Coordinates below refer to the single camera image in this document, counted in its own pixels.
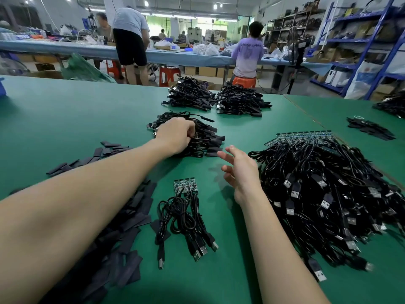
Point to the long blue work table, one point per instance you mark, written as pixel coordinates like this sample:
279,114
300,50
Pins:
50,50

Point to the black tripod stand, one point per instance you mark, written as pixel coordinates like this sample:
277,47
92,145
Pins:
298,57

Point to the orange plastic stool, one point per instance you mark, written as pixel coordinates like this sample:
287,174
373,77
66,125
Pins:
243,82

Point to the blue metal shelving rack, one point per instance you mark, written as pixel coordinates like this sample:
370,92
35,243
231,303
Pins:
357,17

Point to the person's left hand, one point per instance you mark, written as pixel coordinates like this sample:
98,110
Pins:
174,136

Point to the pile of black sleeve strips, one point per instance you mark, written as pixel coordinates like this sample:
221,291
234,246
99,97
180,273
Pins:
114,250

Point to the dark storage shelf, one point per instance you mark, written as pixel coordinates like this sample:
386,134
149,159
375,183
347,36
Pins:
291,27

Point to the green plastic bag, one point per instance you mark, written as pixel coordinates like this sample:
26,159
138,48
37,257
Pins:
88,69

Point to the blue plastic bin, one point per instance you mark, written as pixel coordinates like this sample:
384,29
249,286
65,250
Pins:
2,87

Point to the person's left forearm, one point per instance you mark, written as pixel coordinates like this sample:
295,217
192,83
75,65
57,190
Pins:
76,224

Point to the person's right forearm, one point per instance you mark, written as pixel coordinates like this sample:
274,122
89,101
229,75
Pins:
278,259

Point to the white plastic bag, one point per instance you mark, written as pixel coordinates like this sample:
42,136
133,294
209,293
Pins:
362,82

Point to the person's right hand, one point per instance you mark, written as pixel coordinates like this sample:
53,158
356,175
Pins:
243,174

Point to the open cardboard box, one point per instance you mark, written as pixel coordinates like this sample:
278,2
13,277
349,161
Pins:
44,74

